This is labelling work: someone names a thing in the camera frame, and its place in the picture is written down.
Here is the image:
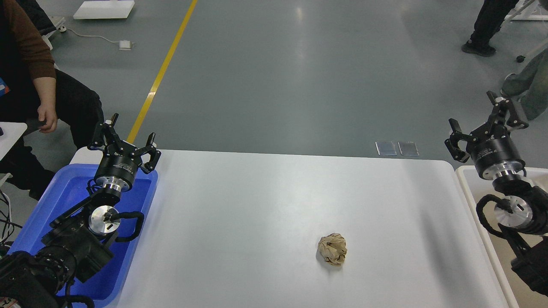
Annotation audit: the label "left metal floor plate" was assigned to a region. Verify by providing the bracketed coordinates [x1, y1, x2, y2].
[375, 142, 397, 156]

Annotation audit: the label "seated person's hand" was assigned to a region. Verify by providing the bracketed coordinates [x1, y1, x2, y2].
[37, 103, 58, 134]

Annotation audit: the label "brown paper ball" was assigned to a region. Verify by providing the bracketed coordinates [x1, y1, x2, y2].
[317, 233, 348, 267]

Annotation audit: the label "small white side table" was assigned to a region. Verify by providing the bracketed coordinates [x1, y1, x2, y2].
[0, 121, 27, 160]

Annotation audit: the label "white frame with caster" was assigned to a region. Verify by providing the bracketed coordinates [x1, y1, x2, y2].
[501, 0, 548, 64]

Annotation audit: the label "seated person in brown sweater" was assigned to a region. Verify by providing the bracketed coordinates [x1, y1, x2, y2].
[0, 0, 104, 201]

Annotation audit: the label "standing person in black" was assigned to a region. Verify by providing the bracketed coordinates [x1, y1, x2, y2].
[461, 0, 518, 57]

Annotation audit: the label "white power adapter with cable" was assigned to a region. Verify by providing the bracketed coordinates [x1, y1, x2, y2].
[57, 26, 135, 50]

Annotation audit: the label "person in grey trousers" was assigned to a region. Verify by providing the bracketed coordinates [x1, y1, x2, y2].
[501, 48, 548, 120]

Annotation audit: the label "white flat board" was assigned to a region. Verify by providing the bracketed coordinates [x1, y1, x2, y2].
[73, 0, 135, 20]

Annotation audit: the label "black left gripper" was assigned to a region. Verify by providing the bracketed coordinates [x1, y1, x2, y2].
[88, 113, 162, 191]

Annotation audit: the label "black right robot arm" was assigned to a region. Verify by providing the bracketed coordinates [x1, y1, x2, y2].
[444, 91, 548, 296]

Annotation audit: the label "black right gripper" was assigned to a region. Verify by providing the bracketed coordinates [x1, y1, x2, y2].
[444, 91, 529, 180]

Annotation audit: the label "black cables at left edge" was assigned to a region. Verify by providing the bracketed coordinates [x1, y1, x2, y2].
[0, 188, 23, 253]

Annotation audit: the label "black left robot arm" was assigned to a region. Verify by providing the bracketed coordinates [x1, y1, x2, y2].
[1, 114, 161, 308]

